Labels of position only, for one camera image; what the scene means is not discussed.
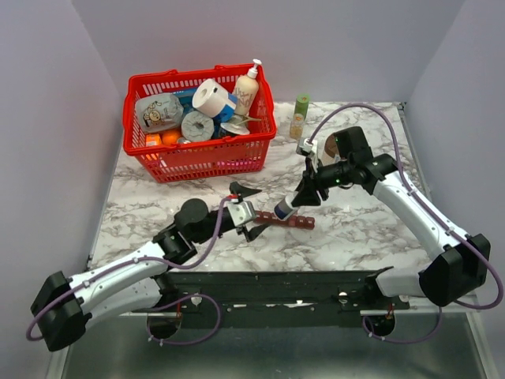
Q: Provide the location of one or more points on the blue package in basket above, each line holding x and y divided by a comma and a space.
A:
186, 99

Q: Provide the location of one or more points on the dark red weekly pill organizer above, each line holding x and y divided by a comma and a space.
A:
295, 221

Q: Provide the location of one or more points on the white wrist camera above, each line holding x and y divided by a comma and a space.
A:
308, 148
241, 211

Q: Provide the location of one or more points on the grey wrapped paper roll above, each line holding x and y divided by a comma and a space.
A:
197, 127

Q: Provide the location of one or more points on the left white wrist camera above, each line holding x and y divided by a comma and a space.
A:
241, 211

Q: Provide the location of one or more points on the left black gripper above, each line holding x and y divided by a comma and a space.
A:
252, 233

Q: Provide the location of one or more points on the red plastic shopping basket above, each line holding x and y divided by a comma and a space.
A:
217, 157

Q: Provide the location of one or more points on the wrapped grey tissue pack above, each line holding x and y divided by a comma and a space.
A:
158, 113

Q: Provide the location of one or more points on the white toilet paper roll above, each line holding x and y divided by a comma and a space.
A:
210, 98

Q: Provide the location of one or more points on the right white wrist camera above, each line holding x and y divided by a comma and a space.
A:
308, 148

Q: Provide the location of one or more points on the beige cup brown lid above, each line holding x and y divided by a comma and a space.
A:
331, 153

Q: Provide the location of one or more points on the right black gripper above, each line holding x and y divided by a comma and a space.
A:
310, 184

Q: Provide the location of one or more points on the orange fruit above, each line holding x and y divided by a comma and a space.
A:
171, 137

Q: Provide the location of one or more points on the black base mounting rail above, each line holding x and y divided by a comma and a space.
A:
276, 299

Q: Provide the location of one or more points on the orange small carton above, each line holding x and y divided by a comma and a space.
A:
152, 140

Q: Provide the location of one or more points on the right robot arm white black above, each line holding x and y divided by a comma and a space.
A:
454, 269

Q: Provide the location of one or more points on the white lidded yogurt cup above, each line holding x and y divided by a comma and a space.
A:
237, 125

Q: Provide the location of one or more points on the white pill bottle blue label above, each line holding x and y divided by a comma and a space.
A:
285, 209

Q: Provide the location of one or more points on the cream pump lotion bottle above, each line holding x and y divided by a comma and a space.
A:
246, 88

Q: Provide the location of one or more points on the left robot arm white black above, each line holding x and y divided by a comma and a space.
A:
65, 307

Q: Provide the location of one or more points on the green lidded spice jar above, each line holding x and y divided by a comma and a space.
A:
299, 116

